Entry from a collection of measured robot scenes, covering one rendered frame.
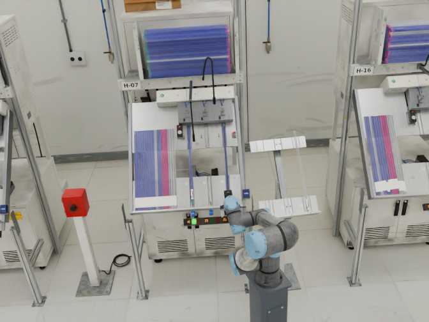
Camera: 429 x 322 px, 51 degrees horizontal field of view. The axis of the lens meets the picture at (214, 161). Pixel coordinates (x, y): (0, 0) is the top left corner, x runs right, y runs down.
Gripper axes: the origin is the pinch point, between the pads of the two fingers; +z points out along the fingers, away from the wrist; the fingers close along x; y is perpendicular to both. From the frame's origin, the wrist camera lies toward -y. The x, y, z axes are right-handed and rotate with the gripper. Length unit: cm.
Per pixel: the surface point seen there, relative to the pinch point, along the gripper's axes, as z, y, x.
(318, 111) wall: 170, -119, 101
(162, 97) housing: 2, -73, -37
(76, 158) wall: 195, -93, -151
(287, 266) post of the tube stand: 74, 33, 40
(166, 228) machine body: 58, 2, -43
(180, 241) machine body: 67, 11, -35
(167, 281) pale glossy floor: 70, 38, -46
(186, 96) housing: 2, -73, -22
